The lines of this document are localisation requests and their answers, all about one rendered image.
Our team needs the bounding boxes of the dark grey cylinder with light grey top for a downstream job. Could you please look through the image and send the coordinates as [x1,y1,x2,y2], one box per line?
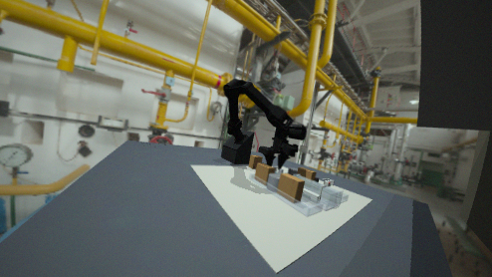
[268,173,280,188]
[287,167,298,175]

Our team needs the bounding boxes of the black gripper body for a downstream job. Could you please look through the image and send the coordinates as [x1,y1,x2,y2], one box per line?
[258,136,288,157]

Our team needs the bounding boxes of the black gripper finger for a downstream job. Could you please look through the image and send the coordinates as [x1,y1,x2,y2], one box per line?
[278,154,290,170]
[263,153,275,166]

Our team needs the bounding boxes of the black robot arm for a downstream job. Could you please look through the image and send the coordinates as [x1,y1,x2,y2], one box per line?
[223,79,307,156]

